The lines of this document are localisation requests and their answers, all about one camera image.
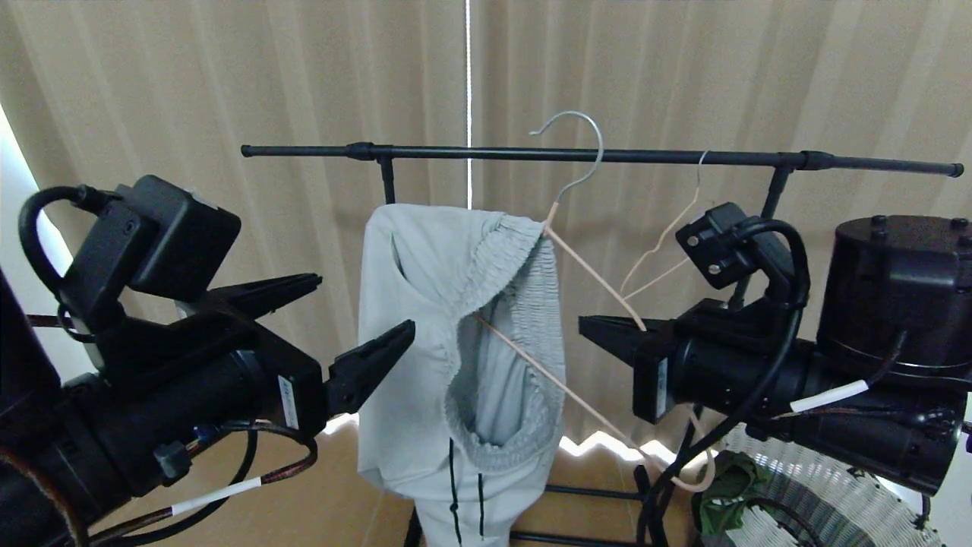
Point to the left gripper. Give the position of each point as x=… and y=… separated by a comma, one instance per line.
x=197, y=403

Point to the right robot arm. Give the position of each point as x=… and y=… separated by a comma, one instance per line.
x=896, y=304

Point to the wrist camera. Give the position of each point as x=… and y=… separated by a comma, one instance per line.
x=175, y=235
x=714, y=243

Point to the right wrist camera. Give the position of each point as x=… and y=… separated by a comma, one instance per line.
x=714, y=243

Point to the green garment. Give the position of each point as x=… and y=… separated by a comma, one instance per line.
x=721, y=494

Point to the pink clothes hanger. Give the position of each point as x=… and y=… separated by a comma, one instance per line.
x=594, y=275
x=699, y=182

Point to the black clothes rack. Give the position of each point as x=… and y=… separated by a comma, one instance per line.
x=456, y=153

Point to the white laundry basket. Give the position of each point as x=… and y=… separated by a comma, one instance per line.
x=835, y=501

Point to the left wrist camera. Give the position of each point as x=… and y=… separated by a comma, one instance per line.
x=175, y=235

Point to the pale grey shorts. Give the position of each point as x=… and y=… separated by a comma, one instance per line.
x=410, y=304

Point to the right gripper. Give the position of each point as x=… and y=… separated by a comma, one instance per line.
x=729, y=372

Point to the beige curtain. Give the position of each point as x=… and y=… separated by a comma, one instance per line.
x=228, y=91

